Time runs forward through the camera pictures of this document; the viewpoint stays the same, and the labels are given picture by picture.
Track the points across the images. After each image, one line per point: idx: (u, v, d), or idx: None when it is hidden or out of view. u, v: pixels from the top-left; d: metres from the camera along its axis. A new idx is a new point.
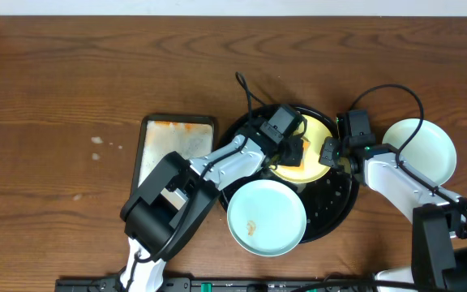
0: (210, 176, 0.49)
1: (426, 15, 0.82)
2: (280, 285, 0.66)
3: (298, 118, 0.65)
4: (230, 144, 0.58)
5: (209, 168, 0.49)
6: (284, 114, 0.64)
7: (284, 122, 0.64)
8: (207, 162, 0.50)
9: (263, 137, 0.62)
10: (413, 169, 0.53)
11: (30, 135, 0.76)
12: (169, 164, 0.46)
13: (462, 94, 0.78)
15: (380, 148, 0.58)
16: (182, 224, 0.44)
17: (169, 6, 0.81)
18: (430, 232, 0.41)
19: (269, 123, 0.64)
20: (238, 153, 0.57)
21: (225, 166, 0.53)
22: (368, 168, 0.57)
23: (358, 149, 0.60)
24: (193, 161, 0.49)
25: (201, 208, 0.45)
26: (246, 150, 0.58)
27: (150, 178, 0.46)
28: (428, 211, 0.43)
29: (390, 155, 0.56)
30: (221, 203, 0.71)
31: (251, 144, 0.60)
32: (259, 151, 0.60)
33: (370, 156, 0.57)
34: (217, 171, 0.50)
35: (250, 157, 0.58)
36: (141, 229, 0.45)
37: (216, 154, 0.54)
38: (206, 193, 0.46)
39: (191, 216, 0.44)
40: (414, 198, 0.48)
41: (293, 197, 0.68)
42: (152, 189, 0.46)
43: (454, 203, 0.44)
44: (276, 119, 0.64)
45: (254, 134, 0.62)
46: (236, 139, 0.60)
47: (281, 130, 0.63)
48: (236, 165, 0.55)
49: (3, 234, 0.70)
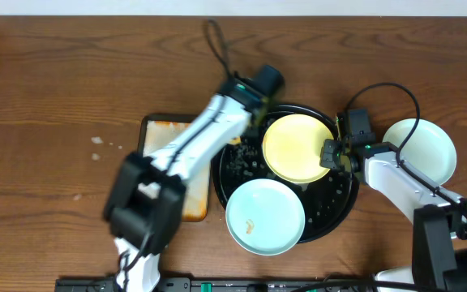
0: (177, 168, 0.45)
1: (426, 15, 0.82)
2: (280, 285, 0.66)
3: (280, 76, 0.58)
4: (203, 114, 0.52)
5: (174, 159, 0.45)
6: (266, 72, 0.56)
7: (268, 79, 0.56)
8: (173, 152, 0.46)
9: (247, 91, 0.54)
10: (413, 169, 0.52)
11: (30, 135, 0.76)
12: (129, 165, 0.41)
13: (462, 93, 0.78)
15: (383, 145, 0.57)
16: (159, 222, 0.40)
17: (169, 6, 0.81)
18: (430, 234, 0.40)
19: (253, 79, 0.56)
20: (212, 123, 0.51)
21: (196, 149, 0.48)
22: (369, 167, 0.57)
23: (359, 148, 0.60)
24: (156, 156, 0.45)
25: (170, 208, 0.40)
26: (223, 116, 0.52)
27: (116, 184, 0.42)
28: (429, 211, 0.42)
29: (391, 153, 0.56)
30: (221, 200, 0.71)
31: (229, 108, 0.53)
32: (239, 113, 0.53)
33: (371, 154, 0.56)
34: (186, 156, 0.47)
35: (229, 123, 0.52)
36: (124, 231, 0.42)
37: (185, 135, 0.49)
38: (174, 188, 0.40)
39: (164, 213, 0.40)
40: (415, 199, 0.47)
41: (289, 192, 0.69)
42: (121, 194, 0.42)
43: (455, 203, 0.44)
44: (259, 77, 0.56)
45: (236, 92, 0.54)
46: (211, 104, 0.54)
47: (267, 87, 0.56)
48: (209, 140, 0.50)
49: (3, 235, 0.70)
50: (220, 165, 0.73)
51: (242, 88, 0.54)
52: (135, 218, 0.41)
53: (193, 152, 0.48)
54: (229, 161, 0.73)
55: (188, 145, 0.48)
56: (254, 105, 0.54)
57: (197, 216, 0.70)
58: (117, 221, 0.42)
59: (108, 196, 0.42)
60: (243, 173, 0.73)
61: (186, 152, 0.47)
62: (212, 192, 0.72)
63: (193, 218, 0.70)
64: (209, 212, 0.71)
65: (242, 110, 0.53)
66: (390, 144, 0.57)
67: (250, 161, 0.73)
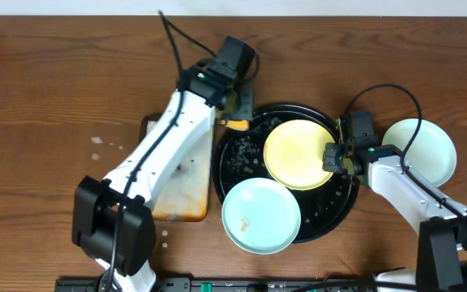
0: (135, 189, 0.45)
1: (426, 15, 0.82)
2: (280, 285, 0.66)
3: (249, 49, 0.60)
4: (162, 120, 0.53)
5: (133, 178, 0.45)
6: (230, 47, 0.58)
7: (233, 53, 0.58)
8: (131, 171, 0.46)
9: (207, 78, 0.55)
10: (417, 177, 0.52)
11: (30, 135, 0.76)
12: (85, 193, 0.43)
13: (462, 94, 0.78)
15: (387, 149, 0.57)
16: (123, 244, 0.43)
17: (169, 6, 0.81)
18: (436, 247, 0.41)
19: (217, 61, 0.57)
20: (173, 128, 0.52)
21: (156, 161, 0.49)
22: (373, 171, 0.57)
23: (362, 151, 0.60)
24: (113, 178, 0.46)
25: (133, 230, 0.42)
26: (183, 118, 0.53)
27: (77, 212, 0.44)
28: (436, 225, 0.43)
29: (396, 158, 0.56)
30: (219, 197, 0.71)
31: (190, 104, 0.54)
32: (202, 105, 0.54)
33: (375, 159, 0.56)
34: (147, 171, 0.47)
35: (190, 124, 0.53)
36: (94, 253, 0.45)
37: (143, 146, 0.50)
38: (134, 211, 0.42)
39: (129, 236, 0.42)
40: (421, 210, 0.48)
41: (284, 191, 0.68)
42: (83, 221, 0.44)
43: (461, 216, 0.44)
44: (222, 55, 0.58)
45: (195, 82, 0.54)
46: (170, 105, 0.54)
47: (233, 66, 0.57)
48: (170, 148, 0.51)
49: (3, 234, 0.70)
50: (220, 161, 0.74)
51: (203, 75, 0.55)
52: (103, 242, 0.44)
53: (152, 165, 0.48)
54: (230, 156, 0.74)
55: (147, 159, 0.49)
56: (217, 91, 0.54)
57: (197, 216, 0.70)
58: (87, 245, 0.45)
59: (73, 224, 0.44)
60: (243, 169, 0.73)
61: (145, 167, 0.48)
62: (212, 192, 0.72)
63: (192, 218, 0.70)
64: (209, 212, 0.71)
65: (207, 104, 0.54)
66: (394, 148, 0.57)
67: (250, 158, 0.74)
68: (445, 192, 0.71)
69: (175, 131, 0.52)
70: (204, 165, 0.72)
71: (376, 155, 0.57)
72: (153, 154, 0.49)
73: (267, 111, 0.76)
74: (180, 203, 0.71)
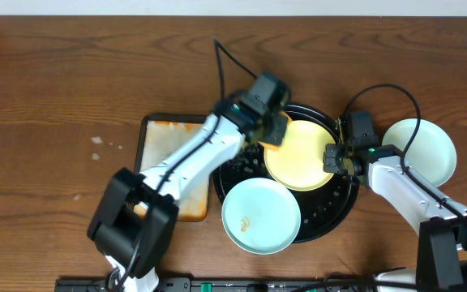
0: (168, 188, 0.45)
1: (425, 15, 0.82)
2: (280, 285, 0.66)
3: (283, 83, 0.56)
4: (199, 135, 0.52)
5: (165, 178, 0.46)
6: (266, 81, 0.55)
7: (267, 89, 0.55)
8: (165, 171, 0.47)
9: (240, 110, 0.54)
10: (417, 177, 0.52)
11: (30, 135, 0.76)
12: (119, 182, 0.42)
13: (462, 93, 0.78)
15: (386, 148, 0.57)
16: (144, 243, 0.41)
17: (169, 6, 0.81)
18: (436, 247, 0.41)
19: (250, 93, 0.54)
20: (207, 144, 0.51)
21: (190, 169, 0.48)
22: (373, 171, 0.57)
23: (362, 151, 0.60)
24: (147, 175, 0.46)
25: (158, 228, 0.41)
26: (217, 136, 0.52)
27: (104, 202, 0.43)
28: (436, 225, 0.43)
29: (396, 158, 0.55)
30: (219, 196, 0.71)
31: (224, 127, 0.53)
32: (234, 133, 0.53)
33: (376, 159, 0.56)
34: (178, 177, 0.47)
35: (224, 145, 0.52)
36: (109, 248, 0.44)
37: (180, 154, 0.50)
38: (164, 209, 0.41)
39: (152, 235, 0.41)
40: (421, 210, 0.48)
41: (283, 190, 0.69)
42: (108, 212, 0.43)
43: (461, 216, 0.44)
44: (257, 88, 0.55)
45: (229, 111, 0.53)
46: (206, 123, 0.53)
47: (265, 100, 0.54)
48: (203, 161, 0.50)
49: (4, 234, 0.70)
50: None
51: (237, 107, 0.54)
52: (125, 237, 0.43)
53: (186, 170, 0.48)
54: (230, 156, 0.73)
55: (182, 165, 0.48)
56: (248, 124, 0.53)
57: (197, 216, 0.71)
58: (104, 238, 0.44)
59: (96, 213, 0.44)
60: (243, 169, 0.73)
61: (178, 170, 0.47)
62: (212, 192, 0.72)
63: (193, 218, 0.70)
64: (209, 212, 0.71)
65: (237, 132, 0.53)
66: (394, 148, 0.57)
67: (250, 158, 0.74)
68: (445, 192, 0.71)
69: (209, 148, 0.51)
70: None
71: (376, 155, 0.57)
72: (187, 162, 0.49)
73: None
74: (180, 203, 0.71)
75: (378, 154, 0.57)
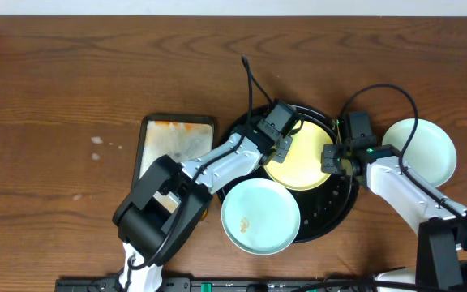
0: (203, 179, 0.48)
1: (425, 15, 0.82)
2: (280, 285, 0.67)
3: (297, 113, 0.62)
4: (225, 143, 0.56)
5: (201, 170, 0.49)
6: (281, 111, 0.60)
7: (283, 118, 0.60)
8: (201, 164, 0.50)
9: (259, 135, 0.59)
10: (417, 177, 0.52)
11: (30, 135, 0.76)
12: (160, 167, 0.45)
13: (462, 94, 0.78)
15: (384, 150, 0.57)
16: (176, 227, 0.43)
17: (169, 6, 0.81)
18: (435, 248, 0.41)
19: (266, 121, 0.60)
20: (233, 153, 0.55)
21: (220, 169, 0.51)
22: (371, 171, 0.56)
23: (361, 152, 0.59)
24: (185, 164, 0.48)
25: (193, 213, 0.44)
26: (242, 149, 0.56)
27: (141, 185, 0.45)
28: (434, 225, 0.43)
29: (393, 158, 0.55)
30: (219, 196, 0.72)
31: (247, 143, 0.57)
32: (255, 150, 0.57)
33: (374, 160, 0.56)
34: (210, 173, 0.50)
35: (246, 156, 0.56)
36: (134, 234, 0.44)
37: (211, 156, 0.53)
38: (199, 196, 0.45)
39: (185, 221, 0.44)
40: (420, 211, 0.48)
41: (283, 191, 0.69)
42: (143, 193, 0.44)
43: (460, 216, 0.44)
44: (273, 116, 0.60)
45: (251, 132, 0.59)
46: (231, 137, 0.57)
47: (280, 129, 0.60)
48: (230, 167, 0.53)
49: (4, 234, 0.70)
50: None
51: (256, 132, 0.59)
52: (153, 223, 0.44)
53: (217, 169, 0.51)
54: None
55: (213, 163, 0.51)
56: (266, 148, 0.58)
57: None
58: (130, 223, 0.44)
59: (128, 195, 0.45)
60: None
61: (211, 167, 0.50)
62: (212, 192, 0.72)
63: None
64: (209, 212, 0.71)
65: (258, 150, 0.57)
66: (392, 149, 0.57)
67: None
68: (445, 192, 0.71)
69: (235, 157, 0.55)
70: None
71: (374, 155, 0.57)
72: (216, 162, 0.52)
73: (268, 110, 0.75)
74: None
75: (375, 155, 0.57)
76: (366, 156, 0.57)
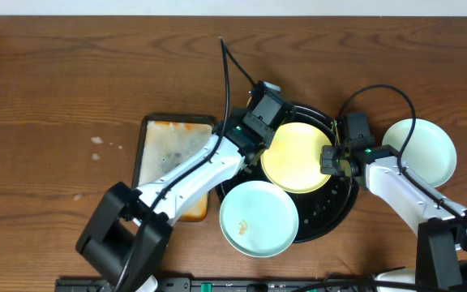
0: (164, 206, 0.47)
1: (426, 15, 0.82)
2: (280, 285, 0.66)
3: (286, 105, 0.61)
4: (199, 152, 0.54)
5: (161, 196, 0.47)
6: (270, 104, 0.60)
7: (271, 112, 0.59)
8: (162, 188, 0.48)
9: (245, 130, 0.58)
10: (415, 177, 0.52)
11: (30, 135, 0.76)
12: (113, 198, 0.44)
13: (462, 93, 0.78)
15: (383, 151, 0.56)
16: (132, 259, 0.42)
17: (169, 6, 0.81)
18: (436, 249, 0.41)
19: (253, 113, 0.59)
20: (207, 163, 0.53)
21: (186, 189, 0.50)
22: (369, 172, 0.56)
23: (358, 152, 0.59)
24: (144, 191, 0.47)
25: (149, 246, 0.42)
26: (217, 156, 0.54)
27: (96, 217, 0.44)
28: (434, 225, 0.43)
29: (392, 158, 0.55)
30: (219, 196, 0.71)
31: (225, 148, 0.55)
32: (235, 152, 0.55)
33: (373, 161, 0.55)
34: (173, 196, 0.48)
35: (223, 165, 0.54)
36: (98, 264, 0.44)
37: (177, 171, 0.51)
38: (156, 229, 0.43)
39: (142, 255, 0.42)
40: (419, 211, 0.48)
41: (280, 191, 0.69)
42: (99, 225, 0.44)
43: (459, 216, 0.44)
44: (260, 109, 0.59)
45: (234, 129, 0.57)
46: (207, 143, 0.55)
47: (267, 122, 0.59)
48: (202, 181, 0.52)
49: (4, 234, 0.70)
50: None
51: (240, 129, 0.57)
52: (113, 255, 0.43)
53: (183, 191, 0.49)
54: None
55: (179, 183, 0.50)
56: (250, 146, 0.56)
57: (198, 216, 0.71)
58: (92, 254, 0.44)
59: (87, 228, 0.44)
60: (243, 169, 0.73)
61: (175, 190, 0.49)
62: (212, 192, 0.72)
63: (193, 218, 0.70)
64: (209, 212, 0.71)
65: (238, 153, 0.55)
66: (390, 150, 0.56)
67: None
68: (445, 192, 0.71)
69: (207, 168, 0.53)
70: None
71: (373, 156, 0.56)
72: (183, 182, 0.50)
73: None
74: None
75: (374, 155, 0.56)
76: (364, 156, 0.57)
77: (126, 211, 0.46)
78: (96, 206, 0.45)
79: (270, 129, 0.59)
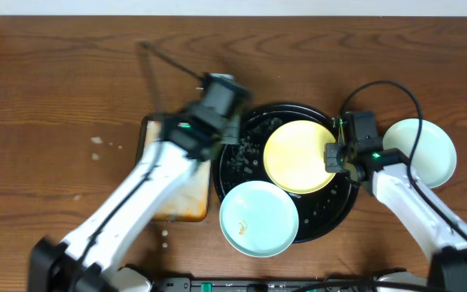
0: (96, 251, 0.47)
1: (426, 15, 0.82)
2: (280, 285, 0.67)
3: (239, 88, 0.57)
4: (137, 172, 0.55)
5: (92, 242, 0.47)
6: (221, 92, 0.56)
7: (222, 100, 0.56)
8: (93, 233, 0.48)
9: (193, 127, 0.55)
10: (426, 191, 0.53)
11: (30, 135, 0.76)
12: (40, 257, 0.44)
13: (462, 94, 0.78)
15: (392, 156, 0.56)
16: None
17: (169, 6, 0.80)
18: (449, 280, 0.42)
19: (203, 106, 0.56)
20: (145, 183, 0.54)
21: (124, 221, 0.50)
22: (378, 180, 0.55)
23: (366, 156, 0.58)
24: (72, 239, 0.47)
25: None
26: (157, 171, 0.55)
27: (30, 276, 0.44)
28: (447, 256, 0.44)
29: (401, 166, 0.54)
30: (219, 196, 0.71)
31: (170, 150, 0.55)
32: (181, 153, 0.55)
33: (381, 168, 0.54)
34: (107, 236, 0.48)
35: (166, 178, 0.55)
36: None
37: (112, 203, 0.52)
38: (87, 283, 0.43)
39: None
40: (432, 234, 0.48)
41: (280, 191, 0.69)
42: (34, 281, 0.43)
43: None
44: (212, 98, 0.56)
45: (178, 129, 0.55)
46: (150, 150, 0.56)
47: (220, 112, 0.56)
48: (143, 203, 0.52)
49: (4, 234, 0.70)
50: (220, 161, 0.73)
51: (186, 126, 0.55)
52: None
53: (120, 225, 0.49)
54: (230, 157, 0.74)
55: (113, 218, 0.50)
56: (199, 144, 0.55)
57: (197, 216, 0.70)
58: None
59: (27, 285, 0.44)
60: (243, 169, 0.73)
61: (109, 228, 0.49)
62: (212, 192, 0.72)
63: (193, 218, 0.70)
64: (209, 212, 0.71)
65: (185, 155, 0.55)
66: (399, 154, 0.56)
67: (250, 159, 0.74)
68: (445, 192, 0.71)
69: (147, 186, 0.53)
70: (205, 166, 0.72)
71: (382, 162, 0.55)
72: (117, 215, 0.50)
73: (267, 111, 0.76)
74: (180, 203, 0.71)
75: (383, 161, 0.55)
76: (373, 162, 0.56)
77: (60, 265, 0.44)
78: (27, 267, 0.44)
79: (225, 118, 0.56)
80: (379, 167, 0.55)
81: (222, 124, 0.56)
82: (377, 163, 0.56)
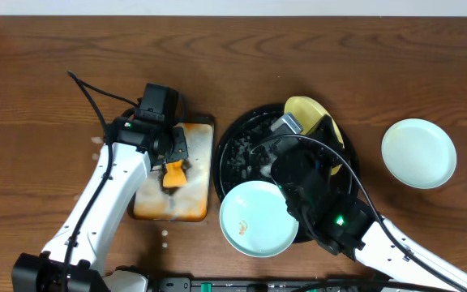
0: (76, 252, 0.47)
1: (426, 15, 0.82)
2: (280, 285, 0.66)
3: (171, 90, 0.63)
4: (97, 173, 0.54)
5: (73, 244, 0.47)
6: (154, 93, 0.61)
7: (157, 100, 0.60)
8: (70, 236, 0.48)
9: (135, 126, 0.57)
10: (421, 255, 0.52)
11: (30, 135, 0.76)
12: (23, 272, 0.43)
13: (462, 93, 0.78)
15: (353, 216, 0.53)
16: None
17: (169, 6, 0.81)
18: None
19: (142, 108, 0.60)
20: (107, 182, 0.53)
21: (95, 220, 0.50)
22: (366, 251, 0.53)
23: (328, 226, 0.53)
24: (53, 247, 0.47)
25: None
26: (116, 169, 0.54)
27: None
28: None
29: (377, 228, 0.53)
30: (219, 196, 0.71)
31: (122, 152, 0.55)
32: (133, 150, 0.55)
33: (360, 243, 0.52)
34: (85, 238, 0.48)
35: (125, 174, 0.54)
36: None
37: (80, 208, 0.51)
38: (80, 279, 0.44)
39: None
40: None
41: (277, 191, 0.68)
42: None
43: None
44: (147, 101, 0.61)
45: (124, 129, 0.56)
46: (101, 154, 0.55)
47: (160, 110, 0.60)
48: (113, 201, 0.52)
49: (3, 234, 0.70)
50: (220, 161, 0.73)
51: (130, 125, 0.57)
52: None
53: (92, 224, 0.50)
54: (230, 156, 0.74)
55: (86, 220, 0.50)
56: (147, 136, 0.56)
57: (197, 216, 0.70)
58: None
59: None
60: (243, 169, 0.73)
61: (85, 228, 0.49)
62: (212, 192, 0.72)
63: (192, 218, 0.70)
64: (209, 212, 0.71)
65: (138, 152, 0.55)
66: (358, 210, 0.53)
67: (250, 159, 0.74)
68: (445, 192, 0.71)
69: (110, 185, 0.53)
70: (205, 166, 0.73)
71: (352, 229, 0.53)
72: (90, 216, 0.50)
73: (267, 111, 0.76)
74: (180, 203, 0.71)
75: (353, 226, 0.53)
76: (344, 235, 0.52)
77: (44, 275, 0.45)
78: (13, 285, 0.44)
79: (165, 115, 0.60)
80: (357, 241, 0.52)
81: (164, 120, 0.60)
82: (349, 234, 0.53)
